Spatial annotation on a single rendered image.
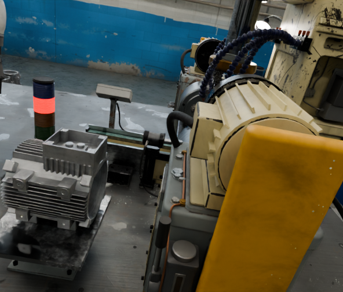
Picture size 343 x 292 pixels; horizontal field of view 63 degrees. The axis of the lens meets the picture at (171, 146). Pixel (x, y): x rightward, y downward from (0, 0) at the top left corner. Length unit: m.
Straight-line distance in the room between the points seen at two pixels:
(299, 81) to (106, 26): 5.99
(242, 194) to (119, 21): 6.43
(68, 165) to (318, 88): 0.86
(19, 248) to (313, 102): 1.01
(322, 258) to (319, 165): 0.79
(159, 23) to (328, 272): 6.08
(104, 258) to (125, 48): 6.10
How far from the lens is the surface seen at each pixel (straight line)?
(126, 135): 1.29
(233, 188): 0.36
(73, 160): 0.67
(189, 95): 1.35
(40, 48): 7.21
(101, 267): 0.85
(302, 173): 0.37
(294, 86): 1.00
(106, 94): 1.42
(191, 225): 0.49
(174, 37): 6.67
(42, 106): 0.91
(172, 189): 0.52
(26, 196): 0.72
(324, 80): 1.12
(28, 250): 0.75
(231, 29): 1.08
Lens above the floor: 1.45
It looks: 25 degrees down
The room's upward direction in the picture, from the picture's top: 11 degrees clockwise
